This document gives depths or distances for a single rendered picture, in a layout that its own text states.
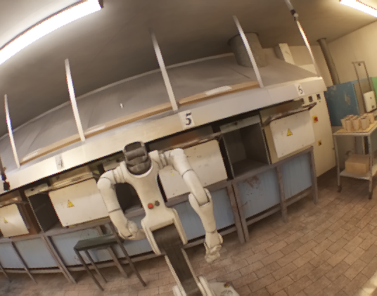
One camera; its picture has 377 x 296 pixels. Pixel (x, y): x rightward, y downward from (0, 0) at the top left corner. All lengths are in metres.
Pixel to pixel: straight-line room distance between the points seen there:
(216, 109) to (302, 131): 1.12
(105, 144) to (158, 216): 0.81
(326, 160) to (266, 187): 1.63
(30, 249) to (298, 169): 3.84
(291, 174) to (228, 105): 1.29
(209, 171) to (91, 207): 1.22
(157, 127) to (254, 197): 1.38
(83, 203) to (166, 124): 1.15
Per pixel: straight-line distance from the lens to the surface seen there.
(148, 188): 1.03
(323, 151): 3.54
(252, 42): 2.58
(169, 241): 1.09
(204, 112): 1.57
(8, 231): 2.99
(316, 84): 2.32
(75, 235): 2.48
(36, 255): 3.15
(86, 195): 1.96
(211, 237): 1.05
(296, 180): 2.57
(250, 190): 2.21
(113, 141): 1.58
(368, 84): 3.96
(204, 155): 1.75
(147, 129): 1.53
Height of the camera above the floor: 1.51
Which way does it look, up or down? 6 degrees down
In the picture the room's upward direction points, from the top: 17 degrees counter-clockwise
